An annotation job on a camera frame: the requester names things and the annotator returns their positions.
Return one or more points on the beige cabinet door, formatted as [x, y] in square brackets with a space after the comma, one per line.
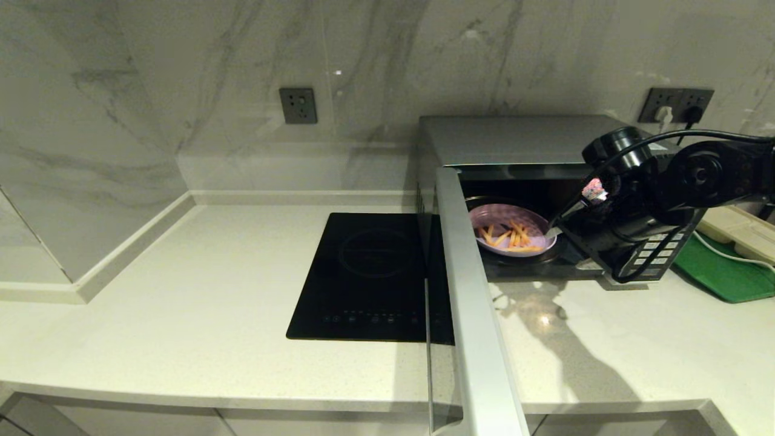
[623, 427]
[315, 427]

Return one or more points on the black power plug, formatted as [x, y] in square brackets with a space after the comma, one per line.
[694, 113]

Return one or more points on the grey double wall outlet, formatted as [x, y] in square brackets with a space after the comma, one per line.
[678, 97]

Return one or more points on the black induction cooktop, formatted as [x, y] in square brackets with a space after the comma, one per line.
[363, 278]

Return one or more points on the microwave door with dark glass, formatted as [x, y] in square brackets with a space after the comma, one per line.
[475, 315]

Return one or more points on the white power plug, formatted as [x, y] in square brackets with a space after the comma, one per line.
[665, 114]

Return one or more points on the grey single wall outlet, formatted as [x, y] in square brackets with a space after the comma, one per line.
[298, 106]

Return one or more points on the beige power strip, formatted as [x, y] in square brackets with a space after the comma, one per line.
[742, 233]

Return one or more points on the silver microwave oven body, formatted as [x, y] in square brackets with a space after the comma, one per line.
[514, 138]

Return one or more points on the lavender plastic plate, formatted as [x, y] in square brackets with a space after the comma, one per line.
[490, 215]

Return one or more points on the green plastic tray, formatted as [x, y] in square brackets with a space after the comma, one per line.
[720, 278]

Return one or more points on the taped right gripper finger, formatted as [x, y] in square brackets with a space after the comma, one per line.
[556, 231]

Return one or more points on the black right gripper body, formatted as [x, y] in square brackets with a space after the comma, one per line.
[623, 221]

